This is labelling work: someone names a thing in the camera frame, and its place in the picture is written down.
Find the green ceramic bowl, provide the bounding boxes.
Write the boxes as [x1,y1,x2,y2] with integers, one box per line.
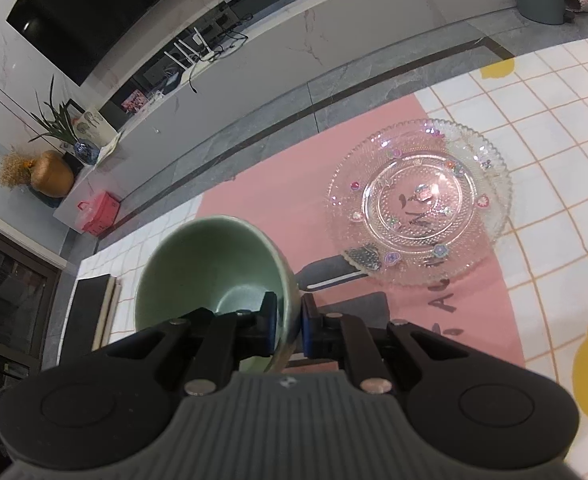
[134,216,301,373]

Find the small clear glass plate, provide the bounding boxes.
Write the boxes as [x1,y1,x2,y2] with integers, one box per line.
[325,118,513,286]

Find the pink table runner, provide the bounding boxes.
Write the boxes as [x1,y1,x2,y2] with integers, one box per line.
[193,94,528,376]

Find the pink plastic case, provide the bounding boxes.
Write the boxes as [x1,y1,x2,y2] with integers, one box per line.
[75,191,120,236]

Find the blue vase with plant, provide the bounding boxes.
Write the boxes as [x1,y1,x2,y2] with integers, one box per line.
[29,76,100,166]

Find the golden vase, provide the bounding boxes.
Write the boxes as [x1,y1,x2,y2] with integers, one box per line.
[30,151,75,198]

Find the white wifi router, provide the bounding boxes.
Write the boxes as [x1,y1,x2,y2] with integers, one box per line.
[163,27,215,70]

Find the white checked tablecloth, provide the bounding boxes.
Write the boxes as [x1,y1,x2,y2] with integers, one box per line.
[78,39,588,479]

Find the black television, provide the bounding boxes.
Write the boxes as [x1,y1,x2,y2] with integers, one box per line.
[6,0,160,84]

